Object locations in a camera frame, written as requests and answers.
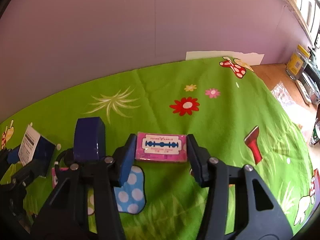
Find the window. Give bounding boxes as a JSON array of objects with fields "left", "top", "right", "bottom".
[{"left": 277, "top": 0, "right": 320, "bottom": 48}]

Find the plain dark blue box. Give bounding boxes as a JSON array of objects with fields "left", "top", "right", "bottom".
[{"left": 73, "top": 117, "right": 106, "bottom": 162}]

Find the green printed cloth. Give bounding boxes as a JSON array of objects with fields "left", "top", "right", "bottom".
[{"left": 0, "top": 56, "right": 320, "bottom": 240}]

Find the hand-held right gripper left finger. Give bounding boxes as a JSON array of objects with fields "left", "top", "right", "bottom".
[{"left": 31, "top": 133, "right": 138, "bottom": 240}]

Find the wooden counter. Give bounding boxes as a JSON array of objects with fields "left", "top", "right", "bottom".
[{"left": 250, "top": 64, "right": 320, "bottom": 155}]

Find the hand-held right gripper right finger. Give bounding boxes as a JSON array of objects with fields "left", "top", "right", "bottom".
[{"left": 186, "top": 134, "right": 293, "bottom": 240}]

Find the small pink box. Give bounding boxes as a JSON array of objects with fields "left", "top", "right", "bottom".
[{"left": 51, "top": 167, "right": 68, "bottom": 189}]

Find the dark blue box white label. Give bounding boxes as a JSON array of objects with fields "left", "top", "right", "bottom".
[{"left": 19, "top": 125, "right": 56, "bottom": 178}]

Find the pink razor blade box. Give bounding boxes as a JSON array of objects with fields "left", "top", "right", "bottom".
[{"left": 135, "top": 132, "right": 188, "bottom": 163}]

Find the metal container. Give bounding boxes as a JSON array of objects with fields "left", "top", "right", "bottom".
[{"left": 300, "top": 62, "right": 320, "bottom": 105}]

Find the clear plastic bag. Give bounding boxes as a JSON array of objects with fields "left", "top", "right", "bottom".
[{"left": 271, "top": 81, "right": 298, "bottom": 108}]

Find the white remote control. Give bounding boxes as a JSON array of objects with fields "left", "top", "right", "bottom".
[{"left": 295, "top": 79, "right": 312, "bottom": 105}]

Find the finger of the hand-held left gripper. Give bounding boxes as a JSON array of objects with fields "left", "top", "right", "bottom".
[
  {"left": 0, "top": 149, "right": 21, "bottom": 167},
  {"left": 10, "top": 159, "right": 48, "bottom": 188}
]

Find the yellow-lidded clear jar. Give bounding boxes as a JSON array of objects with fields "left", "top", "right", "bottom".
[{"left": 286, "top": 44, "right": 310, "bottom": 80}]

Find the white cardboard sheet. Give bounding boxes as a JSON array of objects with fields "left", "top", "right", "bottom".
[{"left": 186, "top": 51, "right": 265, "bottom": 67}]

